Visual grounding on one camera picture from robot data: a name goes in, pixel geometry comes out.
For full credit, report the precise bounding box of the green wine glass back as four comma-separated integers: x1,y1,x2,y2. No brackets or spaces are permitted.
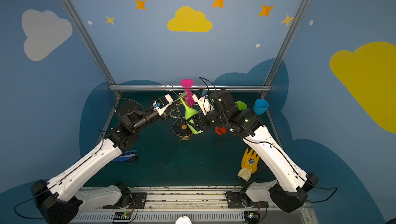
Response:
179,100,203,134

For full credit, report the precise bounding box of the green wine glass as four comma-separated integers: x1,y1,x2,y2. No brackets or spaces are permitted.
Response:
179,100,203,134
235,101,248,111

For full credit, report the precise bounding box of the red wine glass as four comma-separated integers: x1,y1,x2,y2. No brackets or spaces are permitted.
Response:
215,127,226,135

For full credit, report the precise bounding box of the magenta wine glass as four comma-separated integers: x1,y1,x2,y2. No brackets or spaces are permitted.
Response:
180,79,195,107

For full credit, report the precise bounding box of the green wine glass front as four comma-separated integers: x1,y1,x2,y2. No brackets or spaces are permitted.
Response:
235,101,248,111

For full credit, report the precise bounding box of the blue wine glass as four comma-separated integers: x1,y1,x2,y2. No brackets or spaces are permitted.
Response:
253,98,269,115

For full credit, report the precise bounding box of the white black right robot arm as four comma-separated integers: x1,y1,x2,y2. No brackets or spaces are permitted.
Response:
185,89,318,213

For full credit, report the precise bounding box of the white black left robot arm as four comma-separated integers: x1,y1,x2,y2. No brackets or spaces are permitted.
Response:
31,95,176,224

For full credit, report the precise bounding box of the yellow work glove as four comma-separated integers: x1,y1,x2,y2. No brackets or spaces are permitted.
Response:
237,148,260,182

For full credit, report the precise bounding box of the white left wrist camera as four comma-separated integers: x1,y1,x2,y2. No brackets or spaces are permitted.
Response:
151,94,174,116

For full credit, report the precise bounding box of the gold wire wine glass rack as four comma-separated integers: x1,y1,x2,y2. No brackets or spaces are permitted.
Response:
164,84,193,141

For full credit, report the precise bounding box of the aluminium back frame rail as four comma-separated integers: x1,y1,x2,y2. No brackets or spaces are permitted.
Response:
109,85,271,92

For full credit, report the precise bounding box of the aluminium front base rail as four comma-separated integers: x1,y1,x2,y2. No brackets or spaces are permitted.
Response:
72,186,318,224

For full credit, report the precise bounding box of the aluminium left frame post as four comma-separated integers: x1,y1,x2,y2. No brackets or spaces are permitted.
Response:
59,0,116,87

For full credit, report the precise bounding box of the aluminium frame post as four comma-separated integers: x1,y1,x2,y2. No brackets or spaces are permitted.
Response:
260,0,312,99
59,0,116,87

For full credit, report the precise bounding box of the aluminium right frame post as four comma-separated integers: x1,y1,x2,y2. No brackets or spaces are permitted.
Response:
260,0,312,99

